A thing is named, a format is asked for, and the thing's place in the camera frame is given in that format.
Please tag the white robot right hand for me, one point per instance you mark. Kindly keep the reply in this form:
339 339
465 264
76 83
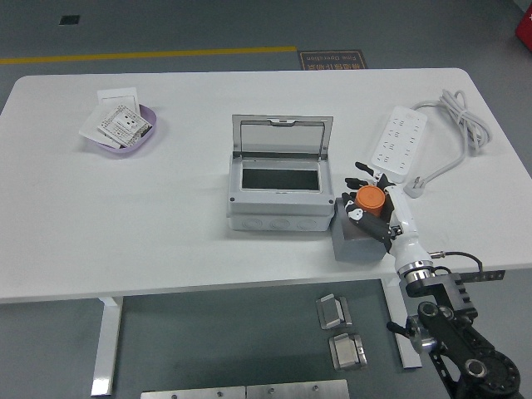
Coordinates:
405 224

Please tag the orange cylinder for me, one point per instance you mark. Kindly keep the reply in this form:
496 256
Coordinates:
371 197

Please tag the grey box with clear lid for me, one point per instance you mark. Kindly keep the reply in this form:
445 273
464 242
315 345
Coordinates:
278 203

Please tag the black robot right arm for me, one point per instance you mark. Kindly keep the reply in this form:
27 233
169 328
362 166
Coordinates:
440 328

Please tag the grey cube with round hole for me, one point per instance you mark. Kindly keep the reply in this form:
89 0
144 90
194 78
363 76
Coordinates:
357 249

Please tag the white table leg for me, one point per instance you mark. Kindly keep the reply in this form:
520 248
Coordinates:
390 299
106 345

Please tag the white power strip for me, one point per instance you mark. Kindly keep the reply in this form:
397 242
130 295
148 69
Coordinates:
399 141

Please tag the black table control panel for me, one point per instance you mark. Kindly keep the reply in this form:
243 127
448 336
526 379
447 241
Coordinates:
494 274

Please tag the silver metal block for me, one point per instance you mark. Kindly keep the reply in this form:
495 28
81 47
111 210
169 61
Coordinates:
330 311
347 353

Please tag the brown floor sign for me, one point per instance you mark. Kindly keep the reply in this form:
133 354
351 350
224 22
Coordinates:
332 60

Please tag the grey metal plate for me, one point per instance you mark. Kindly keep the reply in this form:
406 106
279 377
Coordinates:
297 390
191 394

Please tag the red object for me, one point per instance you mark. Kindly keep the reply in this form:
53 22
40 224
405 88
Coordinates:
525 27

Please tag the purple plastic tray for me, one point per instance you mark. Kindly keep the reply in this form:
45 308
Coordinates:
124 150

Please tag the yellow floor tape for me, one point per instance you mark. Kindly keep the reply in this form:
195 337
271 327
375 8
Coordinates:
166 53

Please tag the white printed socket panel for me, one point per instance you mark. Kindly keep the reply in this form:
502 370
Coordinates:
122 122

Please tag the white flat panel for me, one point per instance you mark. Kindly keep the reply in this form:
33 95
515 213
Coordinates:
91 124

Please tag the black floor hatch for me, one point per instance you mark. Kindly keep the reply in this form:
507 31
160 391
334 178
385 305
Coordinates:
69 20

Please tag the white blank switch plate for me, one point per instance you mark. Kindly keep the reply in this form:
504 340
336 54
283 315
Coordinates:
118 99

